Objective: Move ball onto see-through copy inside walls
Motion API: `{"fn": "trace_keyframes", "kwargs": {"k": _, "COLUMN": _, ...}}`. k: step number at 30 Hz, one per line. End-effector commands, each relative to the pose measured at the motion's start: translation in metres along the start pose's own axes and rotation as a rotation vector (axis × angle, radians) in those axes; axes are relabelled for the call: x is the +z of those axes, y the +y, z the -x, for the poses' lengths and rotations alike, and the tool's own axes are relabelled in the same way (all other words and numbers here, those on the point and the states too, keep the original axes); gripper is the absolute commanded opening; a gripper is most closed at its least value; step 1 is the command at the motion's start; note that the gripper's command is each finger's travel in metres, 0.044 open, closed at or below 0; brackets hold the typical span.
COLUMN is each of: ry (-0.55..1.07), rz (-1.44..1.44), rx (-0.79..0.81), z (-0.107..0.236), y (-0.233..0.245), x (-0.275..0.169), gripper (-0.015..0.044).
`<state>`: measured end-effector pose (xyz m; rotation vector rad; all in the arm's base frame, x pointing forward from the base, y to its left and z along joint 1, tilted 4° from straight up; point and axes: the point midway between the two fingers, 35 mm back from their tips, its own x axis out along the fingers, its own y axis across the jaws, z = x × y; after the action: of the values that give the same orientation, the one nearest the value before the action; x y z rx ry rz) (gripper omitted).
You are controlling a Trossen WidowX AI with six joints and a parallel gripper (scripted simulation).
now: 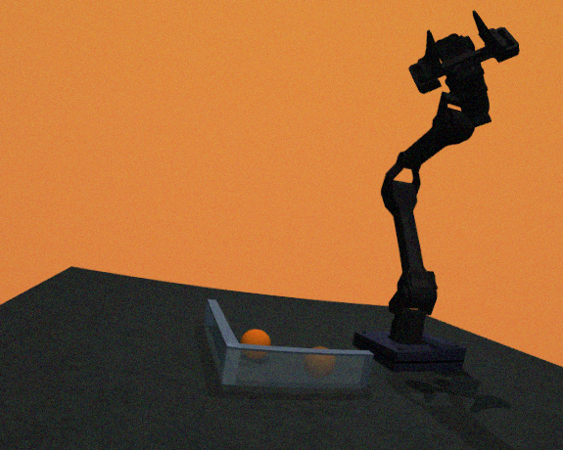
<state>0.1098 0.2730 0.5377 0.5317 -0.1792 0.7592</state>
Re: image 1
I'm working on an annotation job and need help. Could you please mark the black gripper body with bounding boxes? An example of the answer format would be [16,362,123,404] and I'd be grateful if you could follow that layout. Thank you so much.
[408,27,520,101]

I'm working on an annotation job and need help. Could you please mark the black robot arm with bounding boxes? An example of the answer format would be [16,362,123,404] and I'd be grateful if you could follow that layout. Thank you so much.
[381,33,492,344]

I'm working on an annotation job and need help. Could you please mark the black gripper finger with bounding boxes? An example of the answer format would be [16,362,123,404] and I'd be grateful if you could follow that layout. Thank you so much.
[473,10,508,54]
[417,30,444,80]

